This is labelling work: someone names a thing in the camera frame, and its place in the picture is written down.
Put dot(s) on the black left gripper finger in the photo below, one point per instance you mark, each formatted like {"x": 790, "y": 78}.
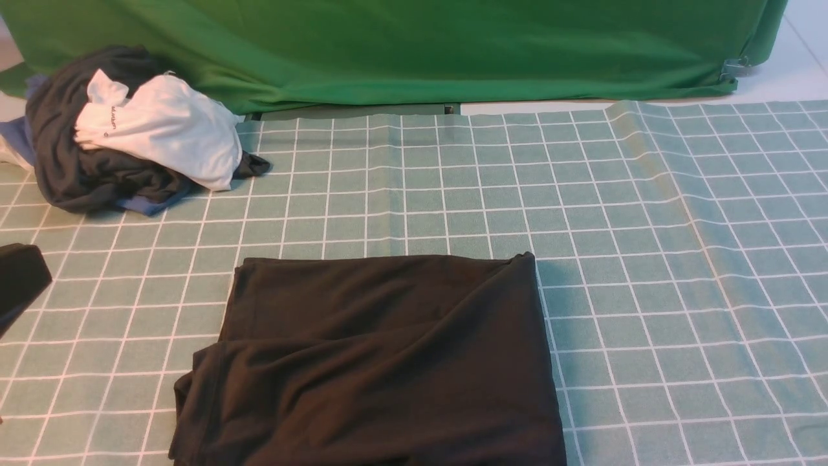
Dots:
{"x": 24, "y": 276}

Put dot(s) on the dark gray long-sleeved shirt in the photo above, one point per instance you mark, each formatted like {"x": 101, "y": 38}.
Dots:
{"x": 398, "y": 360}

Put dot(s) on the white crumpled shirt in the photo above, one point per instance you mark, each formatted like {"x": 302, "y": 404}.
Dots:
{"x": 166, "y": 122}

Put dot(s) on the dark gray crumpled garment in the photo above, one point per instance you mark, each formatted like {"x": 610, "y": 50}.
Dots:
{"x": 134, "y": 66}

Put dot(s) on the blue crumpled garment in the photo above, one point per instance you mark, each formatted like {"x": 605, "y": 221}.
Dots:
{"x": 16, "y": 139}

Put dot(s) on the green backdrop cloth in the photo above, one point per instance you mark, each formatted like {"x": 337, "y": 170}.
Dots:
{"x": 259, "y": 56}

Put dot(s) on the green grid table mat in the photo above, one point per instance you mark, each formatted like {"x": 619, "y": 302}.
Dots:
{"x": 681, "y": 254}

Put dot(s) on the metal binder clip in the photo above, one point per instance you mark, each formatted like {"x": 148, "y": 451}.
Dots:
{"x": 734, "y": 69}

